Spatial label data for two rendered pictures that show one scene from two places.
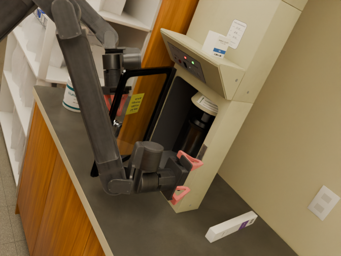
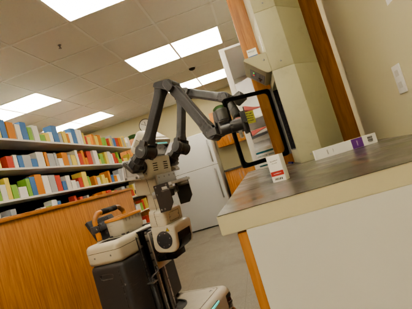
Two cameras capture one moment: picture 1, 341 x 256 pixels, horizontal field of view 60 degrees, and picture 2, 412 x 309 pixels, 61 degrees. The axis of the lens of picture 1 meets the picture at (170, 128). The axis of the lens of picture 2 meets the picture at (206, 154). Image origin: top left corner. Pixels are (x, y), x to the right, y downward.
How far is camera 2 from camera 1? 142 cm
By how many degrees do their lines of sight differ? 57
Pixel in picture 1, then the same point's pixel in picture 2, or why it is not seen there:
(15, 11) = (158, 95)
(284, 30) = (273, 19)
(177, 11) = not seen: hidden behind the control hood
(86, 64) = (181, 95)
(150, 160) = (218, 114)
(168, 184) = (237, 122)
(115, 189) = (209, 134)
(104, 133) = (197, 114)
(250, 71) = (270, 50)
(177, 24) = not seen: hidden behind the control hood
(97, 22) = (217, 94)
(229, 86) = (261, 65)
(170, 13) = not seen: hidden behind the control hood
